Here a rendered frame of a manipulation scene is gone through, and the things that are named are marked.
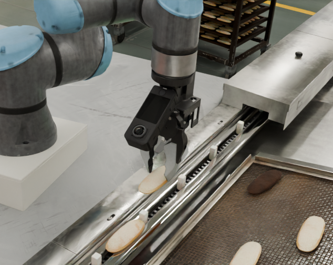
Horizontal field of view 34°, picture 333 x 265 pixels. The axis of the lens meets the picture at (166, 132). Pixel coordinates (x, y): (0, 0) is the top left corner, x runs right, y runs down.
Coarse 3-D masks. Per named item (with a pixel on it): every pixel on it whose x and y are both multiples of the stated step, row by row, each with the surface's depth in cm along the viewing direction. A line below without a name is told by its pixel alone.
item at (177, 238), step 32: (256, 160) 115; (224, 192) 105; (288, 192) 104; (320, 192) 103; (192, 224) 96; (224, 224) 96; (160, 256) 89; (192, 256) 89; (224, 256) 88; (288, 256) 88; (320, 256) 87
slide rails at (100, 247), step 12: (252, 108) 143; (228, 132) 132; (216, 144) 127; (228, 144) 127; (204, 156) 122; (216, 156) 123; (192, 168) 118; (204, 168) 118; (192, 180) 114; (156, 192) 110; (180, 192) 111; (144, 204) 107; (168, 204) 107; (132, 216) 103; (156, 216) 104; (144, 228) 101; (120, 252) 95; (84, 264) 92; (108, 264) 92
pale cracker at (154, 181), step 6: (162, 168) 104; (150, 174) 102; (156, 174) 102; (162, 174) 102; (144, 180) 100; (150, 180) 100; (156, 180) 100; (162, 180) 101; (144, 186) 99; (150, 186) 99; (156, 186) 99; (144, 192) 98; (150, 192) 98
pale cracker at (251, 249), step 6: (246, 246) 89; (252, 246) 89; (258, 246) 89; (240, 252) 88; (246, 252) 87; (252, 252) 87; (258, 252) 88; (234, 258) 86; (240, 258) 86; (246, 258) 86; (252, 258) 86; (258, 258) 87; (234, 264) 85; (240, 264) 85; (246, 264) 85; (252, 264) 85
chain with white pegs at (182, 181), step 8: (240, 120) 133; (248, 120) 140; (240, 128) 133; (232, 136) 132; (224, 144) 129; (216, 152) 123; (208, 160) 123; (200, 168) 121; (184, 176) 112; (192, 176) 118; (184, 184) 113; (176, 192) 112; (168, 200) 111; (160, 208) 108; (144, 216) 101; (152, 216) 106; (96, 256) 91; (104, 256) 95; (96, 264) 91
